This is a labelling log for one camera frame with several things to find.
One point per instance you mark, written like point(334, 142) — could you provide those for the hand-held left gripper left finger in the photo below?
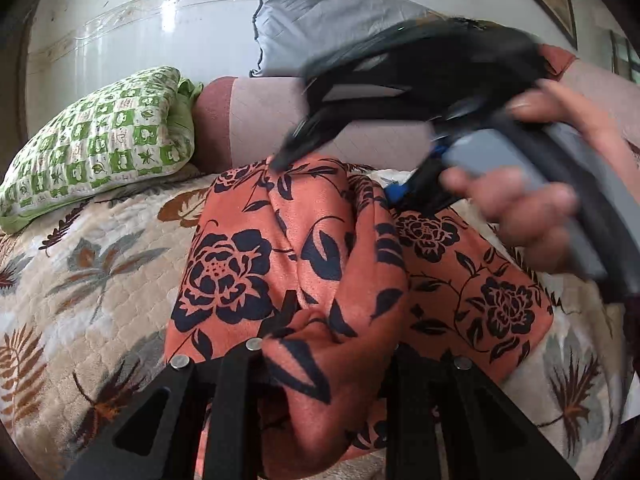
point(240, 375)

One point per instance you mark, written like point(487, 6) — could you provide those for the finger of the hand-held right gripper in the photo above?
point(425, 187)
point(310, 130)

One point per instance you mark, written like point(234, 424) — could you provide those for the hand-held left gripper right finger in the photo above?
point(410, 400)

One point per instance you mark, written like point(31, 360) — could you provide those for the orange black floral garment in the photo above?
point(320, 240)

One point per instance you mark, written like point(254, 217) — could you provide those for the person's right hand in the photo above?
point(525, 215)

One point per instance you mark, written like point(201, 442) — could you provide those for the pink bolster cushion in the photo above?
point(260, 115)

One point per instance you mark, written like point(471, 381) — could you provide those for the salmon cloth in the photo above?
point(560, 60)

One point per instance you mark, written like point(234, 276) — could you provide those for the grey pillow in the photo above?
point(325, 15)

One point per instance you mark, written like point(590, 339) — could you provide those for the pink backrest cushion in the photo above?
point(597, 87)

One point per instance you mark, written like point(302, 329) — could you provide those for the beige leaf-print blanket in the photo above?
point(100, 280)

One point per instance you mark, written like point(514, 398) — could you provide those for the green patterned pillow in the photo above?
point(100, 145)

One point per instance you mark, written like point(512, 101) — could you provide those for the window with frame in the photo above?
point(625, 55)

